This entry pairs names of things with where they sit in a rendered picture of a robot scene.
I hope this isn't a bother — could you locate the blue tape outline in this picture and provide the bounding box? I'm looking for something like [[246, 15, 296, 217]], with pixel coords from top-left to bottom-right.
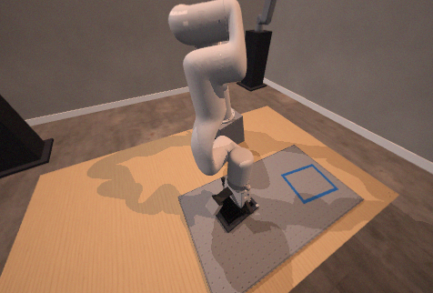
[[281, 164, 338, 204]]

